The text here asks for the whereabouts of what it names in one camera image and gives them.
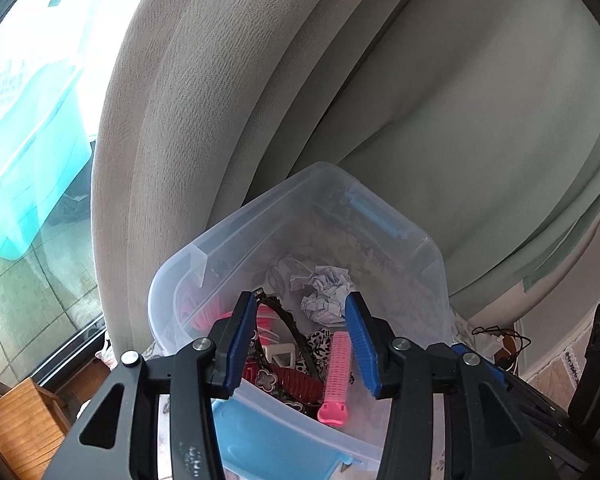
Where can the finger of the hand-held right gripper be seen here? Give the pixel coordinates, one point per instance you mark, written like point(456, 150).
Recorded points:
point(530, 405)

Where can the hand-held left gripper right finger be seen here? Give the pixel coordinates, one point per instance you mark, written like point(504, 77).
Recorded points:
point(362, 345)

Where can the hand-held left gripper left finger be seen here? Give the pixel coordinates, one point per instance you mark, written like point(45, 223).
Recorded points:
point(240, 345)

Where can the pink hair roller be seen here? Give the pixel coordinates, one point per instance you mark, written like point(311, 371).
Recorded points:
point(337, 375)

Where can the white plastic clip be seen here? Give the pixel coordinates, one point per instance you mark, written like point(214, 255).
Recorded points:
point(285, 347)

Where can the black beaded headband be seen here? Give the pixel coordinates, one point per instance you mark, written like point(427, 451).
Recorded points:
point(290, 320)

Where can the white paper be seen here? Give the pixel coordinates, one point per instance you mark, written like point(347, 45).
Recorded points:
point(325, 290)

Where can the red hair claw clip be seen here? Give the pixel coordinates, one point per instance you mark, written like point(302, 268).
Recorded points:
point(295, 382)

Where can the clear plastic container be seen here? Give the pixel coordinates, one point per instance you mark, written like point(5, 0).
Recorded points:
point(380, 240)

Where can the beige quilted bedding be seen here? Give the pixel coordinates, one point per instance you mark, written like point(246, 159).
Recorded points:
point(555, 370)

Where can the pink hair accessory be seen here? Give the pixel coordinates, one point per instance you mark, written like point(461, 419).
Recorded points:
point(205, 316)

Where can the floral blanket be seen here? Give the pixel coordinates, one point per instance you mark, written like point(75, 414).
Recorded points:
point(462, 332)

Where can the blue plastic lid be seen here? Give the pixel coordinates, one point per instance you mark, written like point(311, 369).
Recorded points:
point(270, 440)

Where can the wooden stool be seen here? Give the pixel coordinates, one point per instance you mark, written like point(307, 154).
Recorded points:
point(20, 425)

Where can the teal plastic bin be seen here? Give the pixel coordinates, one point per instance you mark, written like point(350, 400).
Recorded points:
point(30, 160)

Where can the grey green curtain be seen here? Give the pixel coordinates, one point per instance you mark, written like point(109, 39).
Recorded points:
point(330, 60)

